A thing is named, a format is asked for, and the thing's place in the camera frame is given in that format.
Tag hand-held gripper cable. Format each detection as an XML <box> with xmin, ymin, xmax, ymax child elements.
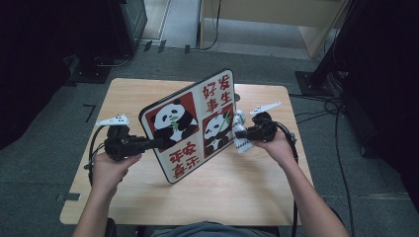
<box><xmin>275</xmin><ymin>120</ymin><xmax>301</xmax><ymax>237</ymax></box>
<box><xmin>86</xmin><ymin>124</ymin><xmax>111</xmax><ymax>188</ymax></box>

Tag right hand-held gripper cable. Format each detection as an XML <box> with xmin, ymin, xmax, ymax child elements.
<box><xmin>275</xmin><ymin>120</ymin><xmax>301</xmax><ymax>237</ymax></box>

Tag black hanging cable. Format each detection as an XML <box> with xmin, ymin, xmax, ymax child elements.
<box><xmin>189</xmin><ymin>0</ymin><xmax>222</xmax><ymax>52</ymax></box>

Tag panda print board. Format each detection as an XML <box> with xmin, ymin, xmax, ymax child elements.
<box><xmin>138</xmin><ymin>67</ymin><xmax>238</xmax><ymax>185</ymax></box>

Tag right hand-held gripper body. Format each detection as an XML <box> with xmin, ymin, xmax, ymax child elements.
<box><xmin>249</xmin><ymin>101</ymin><xmax>283</xmax><ymax>143</ymax></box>

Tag person's left hand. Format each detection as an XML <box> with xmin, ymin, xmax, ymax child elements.
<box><xmin>91</xmin><ymin>151</ymin><xmax>143</xmax><ymax>198</ymax></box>

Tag person's right hand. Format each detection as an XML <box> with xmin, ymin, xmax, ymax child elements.
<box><xmin>253</xmin><ymin>130</ymin><xmax>299</xmax><ymax>169</ymax></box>

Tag light wooden cabinet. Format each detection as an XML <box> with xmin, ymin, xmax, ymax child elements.
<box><xmin>199</xmin><ymin>0</ymin><xmax>351</xmax><ymax>60</ymax></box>

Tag black metal stand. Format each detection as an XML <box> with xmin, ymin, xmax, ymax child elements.
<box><xmin>294</xmin><ymin>0</ymin><xmax>368</xmax><ymax>98</ymax></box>

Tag black stand base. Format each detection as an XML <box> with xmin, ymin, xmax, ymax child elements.
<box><xmin>62</xmin><ymin>53</ymin><xmax>133</xmax><ymax>85</ymax></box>

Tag dark monitor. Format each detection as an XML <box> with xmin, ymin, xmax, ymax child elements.
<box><xmin>110</xmin><ymin>0</ymin><xmax>148</xmax><ymax>57</ymax></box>

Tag left hand-held gripper cable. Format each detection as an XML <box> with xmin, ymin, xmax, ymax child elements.
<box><xmin>86</xmin><ymin>124</ymin><xmax>111</xmax><ymax>188</ymax></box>

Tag black floor cables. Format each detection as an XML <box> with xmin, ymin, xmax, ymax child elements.
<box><xmin>289</xmin><ymin>93</ymin><xmax>356</xmax><ymax>237</ymax></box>

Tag black curtain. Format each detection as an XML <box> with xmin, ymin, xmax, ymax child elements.
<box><xmin>340</xmin><ymin>0</ymin><xmax>419</xmax><ymax>213</ymax></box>
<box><xmin>0</xmin><ymin>0</ymin><xmax>115</xmax><ymax>151</ymax></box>

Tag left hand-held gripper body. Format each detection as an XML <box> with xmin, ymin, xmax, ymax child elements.
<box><xmin>95</xmin><ymin>114</ymin><xmax>148</xmax><ymax>163</ymax></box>

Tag person's grey-blue clothing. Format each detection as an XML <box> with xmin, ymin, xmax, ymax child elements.
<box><xmin>153</xmin><ymin>220</ymin><xmax>275</xmax><ymax>237</ymax></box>

